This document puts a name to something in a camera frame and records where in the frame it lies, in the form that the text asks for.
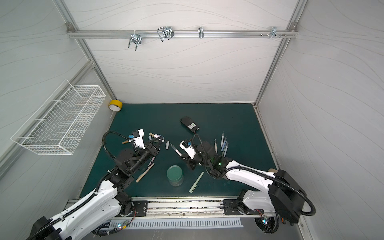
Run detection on pale blue white pen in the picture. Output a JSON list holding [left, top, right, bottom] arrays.
[[222, 142, 229, 157]]

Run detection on white pen light-blue cap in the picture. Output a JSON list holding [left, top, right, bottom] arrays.
[[221, 132, 225, 147]]

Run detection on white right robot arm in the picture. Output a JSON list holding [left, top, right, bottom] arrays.
[[180, 135, 316, 224]]

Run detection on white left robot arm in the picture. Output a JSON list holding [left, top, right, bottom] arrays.
[[28, 130, 164, 240]]

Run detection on light green pen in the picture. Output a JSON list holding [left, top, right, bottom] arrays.
[[189, 172, 204, 193]]

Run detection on green lidded round container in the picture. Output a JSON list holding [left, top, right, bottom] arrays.
[[167, 165, 184, 187]]

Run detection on black battery box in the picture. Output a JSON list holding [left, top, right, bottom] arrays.
[[180, 117, 200, 133]]

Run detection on yellow tape roll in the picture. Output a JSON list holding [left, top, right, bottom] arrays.
[[109, 100, 123, 112]]

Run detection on metal u-bolt clamp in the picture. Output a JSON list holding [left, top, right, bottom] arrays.
[[128, 33, 142, 51]]

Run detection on metal hook clamp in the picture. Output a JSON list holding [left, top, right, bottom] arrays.
[[157, 26, 175, 42]]

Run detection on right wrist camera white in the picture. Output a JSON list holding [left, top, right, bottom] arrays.
[[180, 140, 196, 159]]

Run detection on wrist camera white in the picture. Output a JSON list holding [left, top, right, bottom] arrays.
[[180, 140, 196, 159], [128, 129, 145, 149]]

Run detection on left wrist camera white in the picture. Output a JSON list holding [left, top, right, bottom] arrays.
[[128, 129, 145, 149]]

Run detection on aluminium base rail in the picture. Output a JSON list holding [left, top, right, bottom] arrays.
[[133, 196, 260, 219]]

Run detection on white wire basket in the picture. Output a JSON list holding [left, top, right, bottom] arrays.
[[11, 80, 106, 156]]

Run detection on small metal ring clamp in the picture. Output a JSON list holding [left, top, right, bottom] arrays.
[[198, 27, 204, 39]]

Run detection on aluminium cross rail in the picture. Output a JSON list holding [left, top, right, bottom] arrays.
[[67, 29, 299, 40]]

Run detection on metal bracket clamp right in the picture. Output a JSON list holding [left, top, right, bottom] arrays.
[[260, 27, 287, 39]]

